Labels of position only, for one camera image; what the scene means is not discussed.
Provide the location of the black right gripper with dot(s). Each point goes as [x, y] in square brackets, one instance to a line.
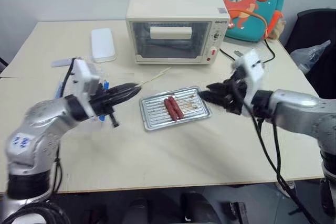
[236, 95]

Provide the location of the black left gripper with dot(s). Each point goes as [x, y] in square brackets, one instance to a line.
[101, 103]

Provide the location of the wooden skewer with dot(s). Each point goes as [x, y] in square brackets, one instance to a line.
[157, 76]

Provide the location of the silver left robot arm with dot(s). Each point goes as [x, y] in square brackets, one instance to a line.
[39, 127]

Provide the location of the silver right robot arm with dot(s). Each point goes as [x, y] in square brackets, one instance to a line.
[296, 111]

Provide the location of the red sausage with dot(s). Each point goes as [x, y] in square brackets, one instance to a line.
[170, 108]
[177, 106]

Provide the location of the silver ribbed baking tray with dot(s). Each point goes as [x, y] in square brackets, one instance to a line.
[157, 119]

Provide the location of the small grey metal piece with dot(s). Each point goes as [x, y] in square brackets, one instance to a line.
[237, 53]

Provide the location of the white flat box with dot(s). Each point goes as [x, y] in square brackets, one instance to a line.
[103, 44]

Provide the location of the grey flat card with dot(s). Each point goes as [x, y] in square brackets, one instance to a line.
[61, 63]

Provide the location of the cream toaster oven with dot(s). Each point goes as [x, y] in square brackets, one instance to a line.
[170, 24]

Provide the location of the brown plush toy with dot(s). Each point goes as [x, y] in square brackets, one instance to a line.
[277, 28]

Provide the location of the teal dinosaur backpack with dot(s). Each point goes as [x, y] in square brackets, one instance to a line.
[252, 6]

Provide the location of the clear plastic bag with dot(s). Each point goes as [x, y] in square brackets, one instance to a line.
[309, 56]

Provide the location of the dark rectangular shape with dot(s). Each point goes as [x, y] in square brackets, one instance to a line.
[239, 212]

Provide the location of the black chair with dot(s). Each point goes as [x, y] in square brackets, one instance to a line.
[317, 24]

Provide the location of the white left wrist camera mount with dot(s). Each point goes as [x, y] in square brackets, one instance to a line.
[83, 85]

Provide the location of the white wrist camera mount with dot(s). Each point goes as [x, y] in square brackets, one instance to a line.
[253, 69]
[83, 85]

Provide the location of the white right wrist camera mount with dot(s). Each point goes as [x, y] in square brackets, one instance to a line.
[253, 69]

